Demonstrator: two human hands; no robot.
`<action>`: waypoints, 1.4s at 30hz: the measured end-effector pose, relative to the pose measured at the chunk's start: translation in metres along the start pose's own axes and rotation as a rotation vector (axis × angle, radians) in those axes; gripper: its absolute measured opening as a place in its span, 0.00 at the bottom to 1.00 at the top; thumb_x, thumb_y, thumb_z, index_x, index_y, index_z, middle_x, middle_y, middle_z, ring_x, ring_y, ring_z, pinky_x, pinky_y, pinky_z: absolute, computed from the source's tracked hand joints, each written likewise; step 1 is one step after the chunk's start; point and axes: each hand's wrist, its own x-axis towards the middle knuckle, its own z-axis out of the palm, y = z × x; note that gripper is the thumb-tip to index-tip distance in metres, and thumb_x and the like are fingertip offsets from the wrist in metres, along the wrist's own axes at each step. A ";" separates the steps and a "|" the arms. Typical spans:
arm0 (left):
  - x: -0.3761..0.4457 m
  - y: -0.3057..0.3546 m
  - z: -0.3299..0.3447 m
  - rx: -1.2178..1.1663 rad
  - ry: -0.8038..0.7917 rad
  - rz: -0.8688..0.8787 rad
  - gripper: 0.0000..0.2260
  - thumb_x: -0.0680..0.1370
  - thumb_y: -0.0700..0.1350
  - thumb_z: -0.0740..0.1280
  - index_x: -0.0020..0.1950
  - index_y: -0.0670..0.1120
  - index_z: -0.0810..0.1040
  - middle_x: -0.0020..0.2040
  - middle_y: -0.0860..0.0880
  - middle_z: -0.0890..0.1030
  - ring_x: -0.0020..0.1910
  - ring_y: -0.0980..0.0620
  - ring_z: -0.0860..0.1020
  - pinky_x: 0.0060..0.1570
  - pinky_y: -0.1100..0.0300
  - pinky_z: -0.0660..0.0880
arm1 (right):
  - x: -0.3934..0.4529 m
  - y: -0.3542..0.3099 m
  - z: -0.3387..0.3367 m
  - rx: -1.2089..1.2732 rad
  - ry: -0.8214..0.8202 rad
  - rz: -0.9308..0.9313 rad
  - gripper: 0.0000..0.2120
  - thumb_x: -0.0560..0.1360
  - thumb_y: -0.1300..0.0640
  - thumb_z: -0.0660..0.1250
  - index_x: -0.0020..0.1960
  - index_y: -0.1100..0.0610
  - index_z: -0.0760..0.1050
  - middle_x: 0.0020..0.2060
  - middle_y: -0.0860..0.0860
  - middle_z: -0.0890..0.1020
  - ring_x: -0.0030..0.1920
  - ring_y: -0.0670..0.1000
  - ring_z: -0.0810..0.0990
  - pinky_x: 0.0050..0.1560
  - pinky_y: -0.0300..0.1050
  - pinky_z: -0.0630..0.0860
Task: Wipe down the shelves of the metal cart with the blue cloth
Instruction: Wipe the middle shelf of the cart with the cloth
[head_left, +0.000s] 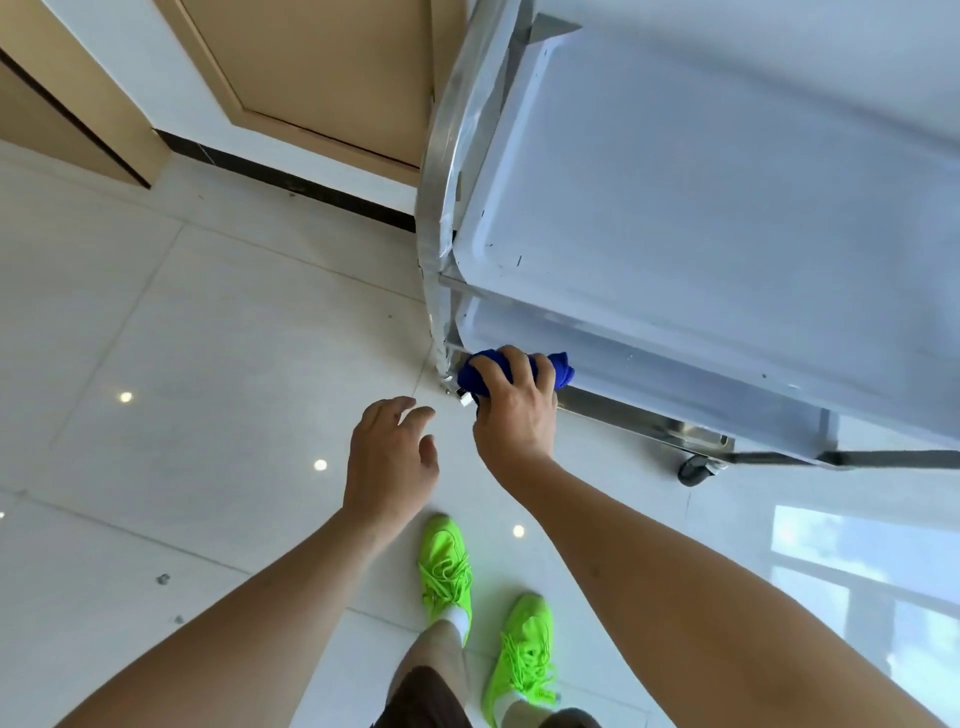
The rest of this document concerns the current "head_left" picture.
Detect person's right hand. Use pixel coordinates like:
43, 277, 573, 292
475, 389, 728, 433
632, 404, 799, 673
471, 345, 561, 481

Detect person's left hand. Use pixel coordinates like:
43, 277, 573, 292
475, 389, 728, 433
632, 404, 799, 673
342, 396, 441, 531

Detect blue cleaning cloth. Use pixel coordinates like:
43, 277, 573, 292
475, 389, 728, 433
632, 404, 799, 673
456, 348, 577, 401

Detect person's right forearm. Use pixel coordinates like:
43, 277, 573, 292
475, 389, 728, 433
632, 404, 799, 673
487, 451, 948, 728

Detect person's left forearm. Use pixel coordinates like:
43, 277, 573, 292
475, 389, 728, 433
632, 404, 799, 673
56, 504, 410, 728

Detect neon green sneaker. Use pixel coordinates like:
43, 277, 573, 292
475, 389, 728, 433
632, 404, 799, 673
417, 513, 476, 651
480, 592, 561, 728

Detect person's leg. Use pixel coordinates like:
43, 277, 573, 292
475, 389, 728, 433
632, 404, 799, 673
397, 619, 472, 728

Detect black cart caster wheel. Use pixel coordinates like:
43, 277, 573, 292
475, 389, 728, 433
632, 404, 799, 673
678, 453, 730, 489

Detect dark brown shorts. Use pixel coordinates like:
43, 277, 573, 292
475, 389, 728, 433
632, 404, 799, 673
372, 663, 603, 728

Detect black baseboard strip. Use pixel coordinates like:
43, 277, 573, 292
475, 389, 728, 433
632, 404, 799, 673
153, 129, 418, 235

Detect stainless steel service cart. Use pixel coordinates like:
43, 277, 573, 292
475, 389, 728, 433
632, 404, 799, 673
414, 0, 960, 490

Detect tan wooden door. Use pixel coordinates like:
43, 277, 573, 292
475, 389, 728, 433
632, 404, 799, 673
153, 0, 471, 189

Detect tan wooden cabinet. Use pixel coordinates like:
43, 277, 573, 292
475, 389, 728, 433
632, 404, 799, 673
0, 0, 172, 190

